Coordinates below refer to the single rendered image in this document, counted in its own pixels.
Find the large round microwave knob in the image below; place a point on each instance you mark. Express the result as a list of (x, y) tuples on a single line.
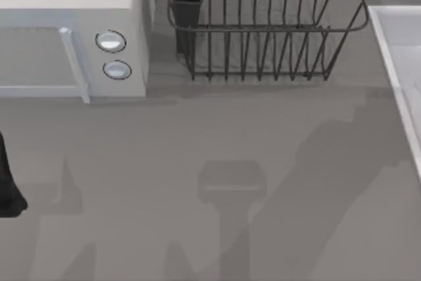
[(110, 41)]

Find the pale microwave oven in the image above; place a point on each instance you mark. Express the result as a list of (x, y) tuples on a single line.
[(135, 73)]

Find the small round microwave knob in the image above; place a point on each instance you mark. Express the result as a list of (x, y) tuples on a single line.
[(117, 69)]

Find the microwave oven door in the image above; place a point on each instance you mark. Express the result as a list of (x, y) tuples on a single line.
[(33, 57)]

